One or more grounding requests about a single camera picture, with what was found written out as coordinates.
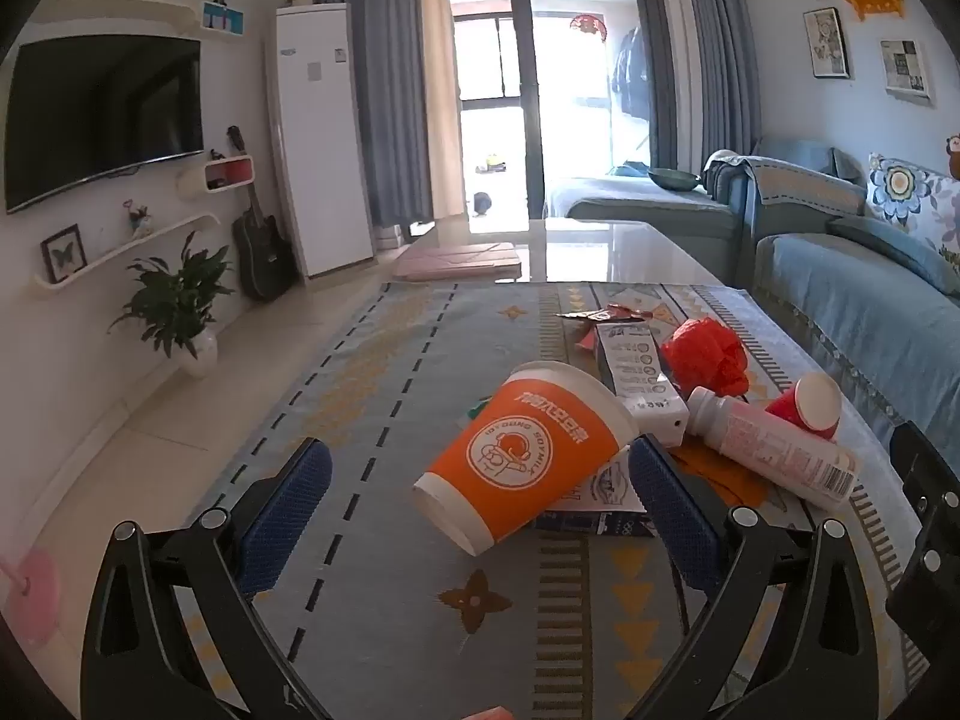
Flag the tall framed wall picture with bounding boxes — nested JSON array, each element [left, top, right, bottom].
[[804, 7, 851, 80]]

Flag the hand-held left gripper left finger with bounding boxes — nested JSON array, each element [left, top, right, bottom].
[[79, 437, 335, 720]]

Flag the floral cushion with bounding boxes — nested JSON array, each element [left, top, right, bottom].
[[866, 152, 960, 275]]

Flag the white curved wall shelf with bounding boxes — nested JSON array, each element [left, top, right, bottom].
[[45, 0, 200, 35]]

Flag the framed butterfly picture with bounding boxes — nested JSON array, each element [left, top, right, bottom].
[[41, 223, 89, 278]]

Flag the green potted plant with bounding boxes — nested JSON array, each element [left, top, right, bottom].
[[109, 232, 237, 378]]

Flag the blue cushion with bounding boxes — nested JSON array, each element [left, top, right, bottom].
[[829, 216, 960, 295]]

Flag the white bottle pink label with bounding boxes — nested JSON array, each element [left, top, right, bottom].
[[686, 386, 861, 509]]

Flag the orange paper cup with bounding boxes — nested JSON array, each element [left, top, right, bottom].
[[411, 361, 641, 557]]

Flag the hanging dark clothes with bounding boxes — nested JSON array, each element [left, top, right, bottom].
[[611, 26, 650, 121]]

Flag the white printed carton box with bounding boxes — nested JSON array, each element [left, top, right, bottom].
[[592, 319, 689, 447]]

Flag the long curved white shelf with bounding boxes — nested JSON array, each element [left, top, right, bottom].
[[31, 211, 222, 293]]

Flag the orange paper sheet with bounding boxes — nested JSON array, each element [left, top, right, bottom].
[[673, 441, 771, 509]]

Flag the white red cubby shelf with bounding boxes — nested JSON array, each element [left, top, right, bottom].
[[180, 154, 256, 194]]

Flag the red white snack wrapper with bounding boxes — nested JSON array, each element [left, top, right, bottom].
[[553, 304, 655, 326]]

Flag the black flat television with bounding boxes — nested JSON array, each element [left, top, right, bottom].
[[4, 34, 205, 215]]

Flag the printed paper leaflet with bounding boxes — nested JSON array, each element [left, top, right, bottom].
[[531, 446, 662, 539]]

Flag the red plastic bag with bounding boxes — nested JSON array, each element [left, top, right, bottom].
[[660, 317, 751, 398]]

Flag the beige curtain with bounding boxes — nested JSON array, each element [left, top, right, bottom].
[[416, 0, 470, 222]]

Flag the black acoustic guitar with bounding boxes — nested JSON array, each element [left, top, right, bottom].
[[227, 125, 297, 301]]

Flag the white framed print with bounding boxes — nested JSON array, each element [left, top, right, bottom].
[[880, 39, 935, 103]]

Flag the yellow wall shelf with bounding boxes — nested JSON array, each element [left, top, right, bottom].
[[841, 0, 905, 22]]

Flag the grey curtain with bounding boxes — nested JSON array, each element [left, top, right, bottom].
[[311, 0, 443, 230], [675, 0, 762, 173]]

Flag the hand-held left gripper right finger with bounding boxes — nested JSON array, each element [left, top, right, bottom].
[[622, 435, 886, 720]]

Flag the blue grey sofa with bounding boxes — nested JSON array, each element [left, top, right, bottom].
[[547, 136, 960, 458]]

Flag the small red paper cup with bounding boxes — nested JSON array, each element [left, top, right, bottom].
[[765, 373, 842, 441]]

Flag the blue wall box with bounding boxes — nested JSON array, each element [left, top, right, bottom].
[[201, 1, 247, 35]]

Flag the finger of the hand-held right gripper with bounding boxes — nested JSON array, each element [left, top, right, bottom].
[[885, 420, 960, 662]]

